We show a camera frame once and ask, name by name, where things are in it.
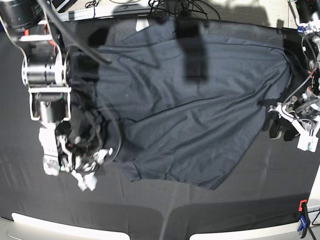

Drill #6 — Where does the aluminium frame rail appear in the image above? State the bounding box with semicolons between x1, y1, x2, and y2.
57;4;151;22

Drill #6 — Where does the dark grey t-shirt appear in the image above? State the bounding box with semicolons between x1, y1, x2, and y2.
72;17;291;190

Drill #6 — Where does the black table cloth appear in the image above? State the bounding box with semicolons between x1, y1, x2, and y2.
0;18;320;240

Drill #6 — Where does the orange blue clamp near right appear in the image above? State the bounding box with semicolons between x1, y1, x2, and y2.
297;199;317;240

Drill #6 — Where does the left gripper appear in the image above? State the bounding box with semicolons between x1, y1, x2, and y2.
268;93;320;142

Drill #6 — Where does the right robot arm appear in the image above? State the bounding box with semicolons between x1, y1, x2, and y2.
0;0;112;191

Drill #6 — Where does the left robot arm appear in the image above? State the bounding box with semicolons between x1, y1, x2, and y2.
268;0;320;153

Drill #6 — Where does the black cable bundle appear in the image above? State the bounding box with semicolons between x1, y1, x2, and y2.
147;0;222;21

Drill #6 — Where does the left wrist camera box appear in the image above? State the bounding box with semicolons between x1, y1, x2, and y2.
297;135;319;153

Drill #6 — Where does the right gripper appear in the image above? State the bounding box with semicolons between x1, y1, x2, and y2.
38;126;113;191

